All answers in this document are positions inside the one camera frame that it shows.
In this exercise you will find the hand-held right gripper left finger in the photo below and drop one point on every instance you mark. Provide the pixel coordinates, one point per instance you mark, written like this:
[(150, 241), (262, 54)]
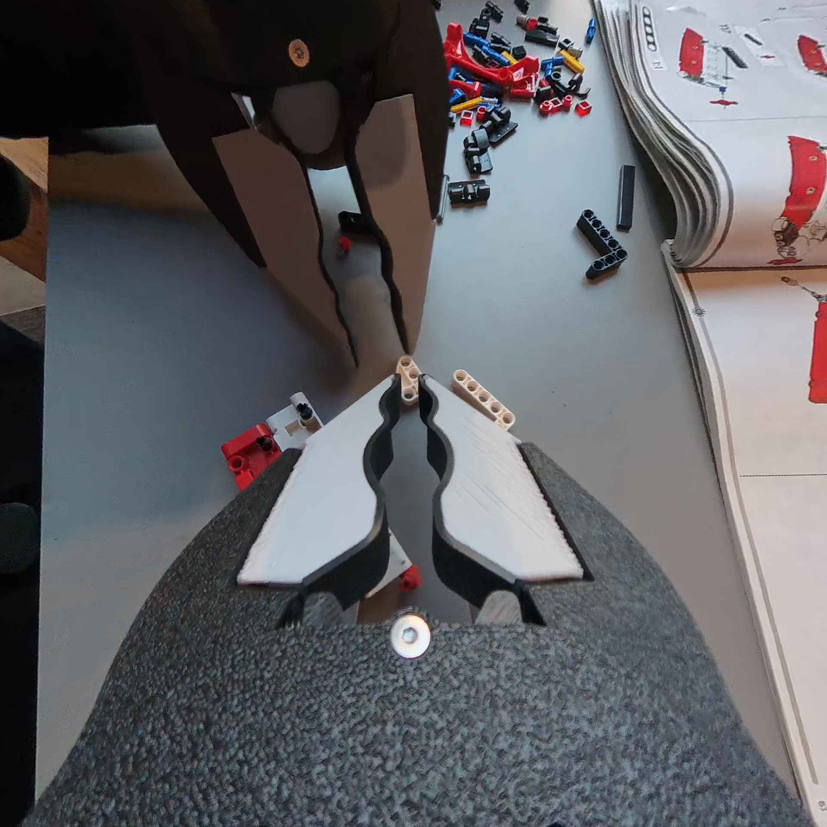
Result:
[(316, 510)]

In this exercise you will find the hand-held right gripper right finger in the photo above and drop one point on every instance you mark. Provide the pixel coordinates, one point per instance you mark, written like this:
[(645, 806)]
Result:
[(504, 510)]

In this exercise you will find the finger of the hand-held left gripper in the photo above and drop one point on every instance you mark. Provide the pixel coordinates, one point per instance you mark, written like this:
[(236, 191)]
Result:
[(404, 194), (271, 213)]

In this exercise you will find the pile of brick pieces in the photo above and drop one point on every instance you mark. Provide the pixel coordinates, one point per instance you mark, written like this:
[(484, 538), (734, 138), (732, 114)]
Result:
[(468, 192)]

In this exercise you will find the red and white brick panel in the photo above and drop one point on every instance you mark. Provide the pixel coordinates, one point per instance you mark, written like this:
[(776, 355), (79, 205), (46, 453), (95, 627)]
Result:
[(249, 452)]

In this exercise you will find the white angled brick beam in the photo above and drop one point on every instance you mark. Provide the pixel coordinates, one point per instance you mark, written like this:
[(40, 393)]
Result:
[(484, 400)]

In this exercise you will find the white perforated brick plate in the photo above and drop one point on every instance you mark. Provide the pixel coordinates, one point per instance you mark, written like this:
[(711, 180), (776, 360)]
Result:
[(408, 378)]

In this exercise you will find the grey desk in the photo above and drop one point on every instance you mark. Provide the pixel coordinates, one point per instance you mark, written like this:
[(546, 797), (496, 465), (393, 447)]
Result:
[(549, 355)]

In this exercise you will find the small red round stud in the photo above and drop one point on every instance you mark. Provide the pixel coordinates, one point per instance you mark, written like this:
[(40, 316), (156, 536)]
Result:
[(344, 245)]

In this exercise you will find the open instruction booklet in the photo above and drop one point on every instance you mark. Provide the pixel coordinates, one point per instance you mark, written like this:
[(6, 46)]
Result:
[(762, 355)]

